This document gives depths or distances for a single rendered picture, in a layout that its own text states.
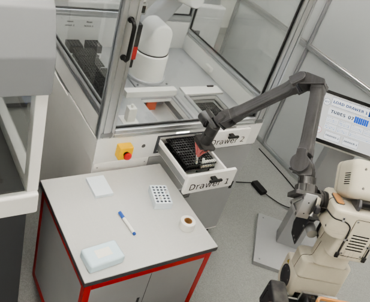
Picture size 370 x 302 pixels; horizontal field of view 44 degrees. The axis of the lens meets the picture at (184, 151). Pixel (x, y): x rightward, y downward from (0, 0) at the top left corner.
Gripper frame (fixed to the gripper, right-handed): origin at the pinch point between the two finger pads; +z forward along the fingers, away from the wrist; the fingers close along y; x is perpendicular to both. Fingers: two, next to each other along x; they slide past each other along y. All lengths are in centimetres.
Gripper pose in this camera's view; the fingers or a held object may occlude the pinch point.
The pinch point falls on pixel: (198, 154)
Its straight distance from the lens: 220.1
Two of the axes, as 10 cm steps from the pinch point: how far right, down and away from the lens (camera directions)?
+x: -8.3, 0.7, -5.5
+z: -3.6, 6.8, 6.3
